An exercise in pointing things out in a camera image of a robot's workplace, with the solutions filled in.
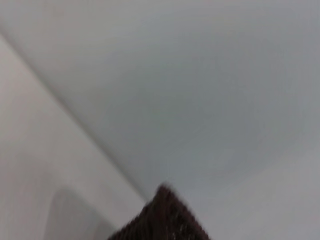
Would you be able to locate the black woven rectangular basket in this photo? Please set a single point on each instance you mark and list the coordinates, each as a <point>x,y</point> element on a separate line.
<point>165,220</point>

